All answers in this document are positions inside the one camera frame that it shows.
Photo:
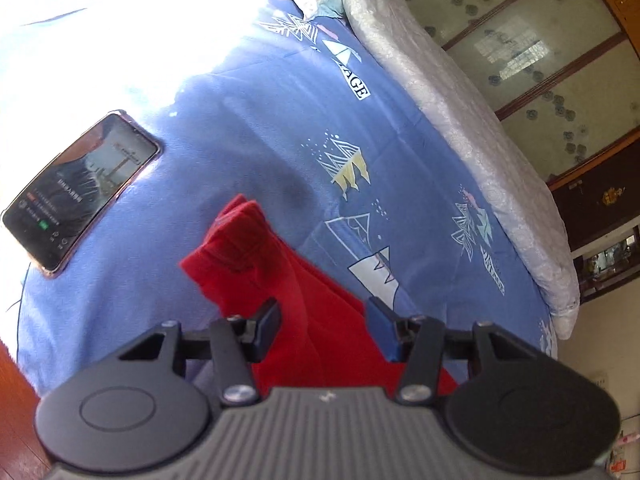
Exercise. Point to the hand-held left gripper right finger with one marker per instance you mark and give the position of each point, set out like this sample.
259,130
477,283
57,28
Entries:
382,330

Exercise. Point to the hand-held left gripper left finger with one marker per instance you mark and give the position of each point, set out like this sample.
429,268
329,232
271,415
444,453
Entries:
267,330

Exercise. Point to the red pants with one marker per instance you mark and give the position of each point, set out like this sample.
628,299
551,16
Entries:
300,300

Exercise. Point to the blue printed bed sheet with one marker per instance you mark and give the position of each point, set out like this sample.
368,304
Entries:
250,135

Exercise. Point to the white folded quilt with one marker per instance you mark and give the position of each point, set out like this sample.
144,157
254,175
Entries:
450,110

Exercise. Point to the smartphone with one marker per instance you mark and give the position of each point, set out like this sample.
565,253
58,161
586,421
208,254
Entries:
80,190

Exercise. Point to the dark wooden door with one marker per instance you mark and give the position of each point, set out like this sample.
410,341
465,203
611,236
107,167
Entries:
600,205

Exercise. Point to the gold door ornament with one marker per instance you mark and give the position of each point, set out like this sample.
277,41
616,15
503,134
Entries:
612,195

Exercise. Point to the wardrobe with frosted sliding doors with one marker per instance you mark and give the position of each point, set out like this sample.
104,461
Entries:
540,50

